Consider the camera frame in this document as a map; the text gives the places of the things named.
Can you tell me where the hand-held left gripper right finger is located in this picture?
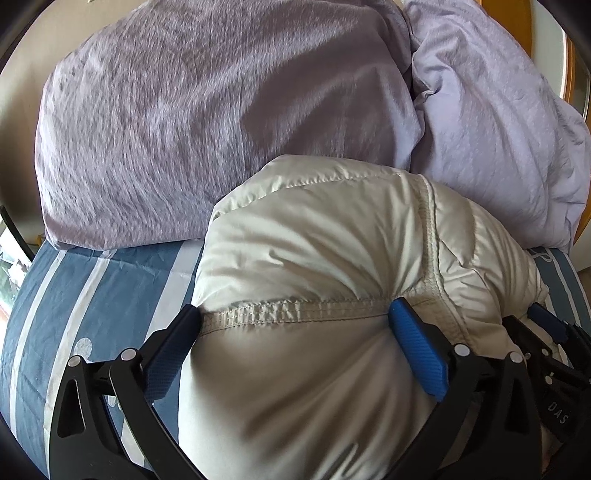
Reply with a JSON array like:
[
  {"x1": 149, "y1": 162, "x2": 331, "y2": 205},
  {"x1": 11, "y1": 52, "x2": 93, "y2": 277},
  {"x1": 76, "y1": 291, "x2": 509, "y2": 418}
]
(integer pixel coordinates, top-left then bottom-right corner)
[{"x1": 376, "y1": 296, "x2": 543, "y2": 480}]

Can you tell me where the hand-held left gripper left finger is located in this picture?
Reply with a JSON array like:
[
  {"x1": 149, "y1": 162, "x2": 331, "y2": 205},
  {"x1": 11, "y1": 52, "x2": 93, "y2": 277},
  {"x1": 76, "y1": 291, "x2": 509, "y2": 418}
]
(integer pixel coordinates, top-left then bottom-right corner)
[{"x1": 48, "y1": 304, "x2": 204, "y2": 480}]

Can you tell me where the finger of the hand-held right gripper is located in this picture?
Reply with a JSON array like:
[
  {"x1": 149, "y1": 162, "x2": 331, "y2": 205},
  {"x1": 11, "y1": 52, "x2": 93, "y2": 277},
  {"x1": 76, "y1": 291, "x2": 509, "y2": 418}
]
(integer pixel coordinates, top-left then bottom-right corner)
[
  {"x1": 527, "y1": 303, "x2": 587, "y2": 358},
  {"x1": 502, "y1": 315, "x2": 539, "y2": 358}
]

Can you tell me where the beige puffer jacket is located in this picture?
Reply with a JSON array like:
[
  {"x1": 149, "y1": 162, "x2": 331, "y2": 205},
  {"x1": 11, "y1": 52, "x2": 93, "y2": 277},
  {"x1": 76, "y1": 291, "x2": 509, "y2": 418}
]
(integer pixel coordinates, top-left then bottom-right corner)
[{"x1": 178, "y1": 154, "x2": 571, "y2": 480}]

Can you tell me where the blue striped bed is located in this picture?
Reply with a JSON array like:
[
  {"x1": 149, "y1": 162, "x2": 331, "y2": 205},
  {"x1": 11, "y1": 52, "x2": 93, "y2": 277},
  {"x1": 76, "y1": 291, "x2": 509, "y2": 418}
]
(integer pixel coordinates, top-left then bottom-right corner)
[{"x1": 0, "y1": 237, "x2": 591, "y2": 480}]

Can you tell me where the flat screen television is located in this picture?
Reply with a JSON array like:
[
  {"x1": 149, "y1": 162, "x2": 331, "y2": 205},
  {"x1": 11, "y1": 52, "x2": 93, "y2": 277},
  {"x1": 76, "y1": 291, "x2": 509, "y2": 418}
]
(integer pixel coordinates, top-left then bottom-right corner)
[{"x1": 0, "y1": 205, "x2": 35, "y2": 261}]

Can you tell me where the light lilac pillow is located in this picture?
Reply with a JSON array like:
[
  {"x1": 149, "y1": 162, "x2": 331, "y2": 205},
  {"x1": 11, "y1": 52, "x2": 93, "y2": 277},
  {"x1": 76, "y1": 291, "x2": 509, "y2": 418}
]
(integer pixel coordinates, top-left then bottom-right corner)
[{"x1": 402, "y1": 0, "x2": 591, "y2": 254}]

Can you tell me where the dark lilac pillow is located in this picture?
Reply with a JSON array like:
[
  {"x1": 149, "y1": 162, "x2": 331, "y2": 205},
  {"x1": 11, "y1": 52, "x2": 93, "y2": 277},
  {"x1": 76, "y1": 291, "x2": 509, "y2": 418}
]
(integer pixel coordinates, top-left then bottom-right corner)
[{"x1": 34, "y1": 0, "x2": 423, "y2": 250}]

